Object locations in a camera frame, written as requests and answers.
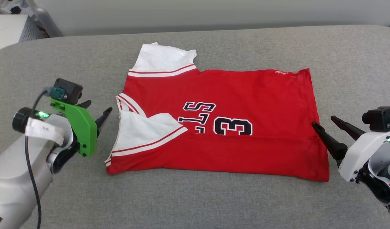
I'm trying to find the white paper cable label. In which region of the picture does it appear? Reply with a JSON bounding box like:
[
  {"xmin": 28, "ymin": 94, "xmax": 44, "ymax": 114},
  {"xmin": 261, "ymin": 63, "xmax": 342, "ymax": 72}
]
[{"xmin": 25, "ymin": 118, "xmax": 65, "ymax": 147}]

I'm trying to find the black left camera cable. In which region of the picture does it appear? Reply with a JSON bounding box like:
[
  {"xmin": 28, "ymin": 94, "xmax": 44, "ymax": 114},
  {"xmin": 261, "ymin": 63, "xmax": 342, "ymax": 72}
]
[{"xmin": 25, "ymin": 87, "xmax": 67, "ymax": 229}]

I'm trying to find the grey metal frame leg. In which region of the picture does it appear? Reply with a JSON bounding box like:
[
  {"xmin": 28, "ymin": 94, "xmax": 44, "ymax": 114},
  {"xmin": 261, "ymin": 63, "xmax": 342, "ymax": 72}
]
[{"xmin": 25, "ymin": 0, "xmax": 63, "ymax": 38}]

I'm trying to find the white metal cabinet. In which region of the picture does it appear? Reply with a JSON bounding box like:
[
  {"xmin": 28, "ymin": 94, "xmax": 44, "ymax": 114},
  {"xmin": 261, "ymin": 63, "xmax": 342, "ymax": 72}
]
[{"xmin": 0, "ymin": 14, "xmax": 44, "ymax": 54}]

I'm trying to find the grey fabric sofa cushion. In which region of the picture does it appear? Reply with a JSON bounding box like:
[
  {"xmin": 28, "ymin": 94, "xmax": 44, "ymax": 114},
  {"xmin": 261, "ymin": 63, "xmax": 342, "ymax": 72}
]
[{"xmin": 0, "ymin": 25, "xmax": 390, "ymax": 229}]

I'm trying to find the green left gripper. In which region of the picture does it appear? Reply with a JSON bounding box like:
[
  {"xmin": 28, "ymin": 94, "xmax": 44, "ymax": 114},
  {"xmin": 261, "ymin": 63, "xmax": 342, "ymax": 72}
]
[{"xmin": 12, "ymin": 98, "xmax": 113, "ymax": 157}]

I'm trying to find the red white basketball jersey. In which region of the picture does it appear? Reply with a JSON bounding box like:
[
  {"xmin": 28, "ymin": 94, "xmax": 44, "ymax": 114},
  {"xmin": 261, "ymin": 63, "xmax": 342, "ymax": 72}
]
[{"xmin": 105, "ymin": 42, "xmax": 330, "ymax": 182}]

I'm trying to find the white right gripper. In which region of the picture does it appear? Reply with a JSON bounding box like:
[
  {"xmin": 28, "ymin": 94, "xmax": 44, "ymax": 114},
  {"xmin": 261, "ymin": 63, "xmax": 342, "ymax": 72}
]
[{"xmin": 312, "ymin": 115, "xmax": 390, "ymax": 183}]

